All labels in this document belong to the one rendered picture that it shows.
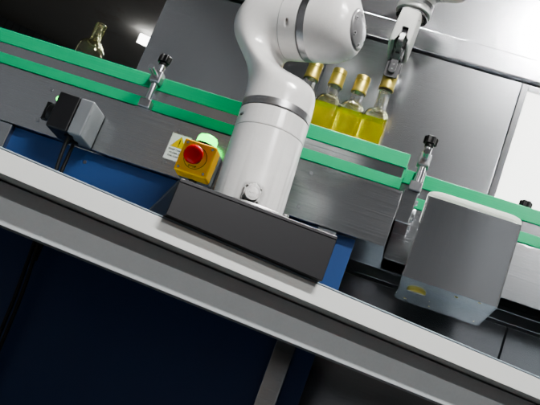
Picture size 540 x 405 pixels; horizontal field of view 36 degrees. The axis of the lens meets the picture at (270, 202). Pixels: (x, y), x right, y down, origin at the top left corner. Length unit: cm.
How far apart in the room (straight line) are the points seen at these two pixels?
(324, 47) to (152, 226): 43
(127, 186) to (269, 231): 61
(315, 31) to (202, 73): 80
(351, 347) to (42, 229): 51
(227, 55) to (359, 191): 64
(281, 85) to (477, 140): 80
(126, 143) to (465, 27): 93
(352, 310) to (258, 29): 50
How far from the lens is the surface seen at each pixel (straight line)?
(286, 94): 137
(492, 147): 206
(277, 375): 165
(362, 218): 169
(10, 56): 199
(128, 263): 126
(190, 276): 128
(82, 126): 176
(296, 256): 126
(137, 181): 179
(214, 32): 222
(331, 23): 141
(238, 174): 132
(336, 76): 195
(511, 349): 199
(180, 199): 122
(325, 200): 170
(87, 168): 183
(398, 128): 206
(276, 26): 144
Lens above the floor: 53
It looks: 14 degrees up
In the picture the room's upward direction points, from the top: 21 degrees clockwise
